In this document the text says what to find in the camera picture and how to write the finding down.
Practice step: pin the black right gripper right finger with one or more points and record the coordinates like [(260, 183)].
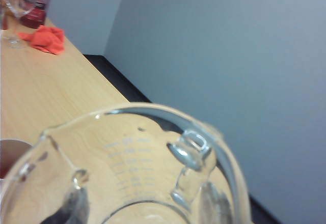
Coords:
[(216, 206)]

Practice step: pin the orange cloth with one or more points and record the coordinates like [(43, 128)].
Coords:
[(48, 38)]

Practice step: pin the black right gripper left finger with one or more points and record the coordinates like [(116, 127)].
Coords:
[(71, 208)]

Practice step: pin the red drink bottle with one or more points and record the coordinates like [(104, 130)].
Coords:
[(38, 10)]

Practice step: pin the clear glass measuring cup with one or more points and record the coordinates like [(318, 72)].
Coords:
[(132, 157)]

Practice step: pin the beige paper cup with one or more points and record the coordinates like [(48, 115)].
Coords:
[(10, 155)]

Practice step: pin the clear stemmed wine glass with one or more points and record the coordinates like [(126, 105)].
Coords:
[(12, 42)]

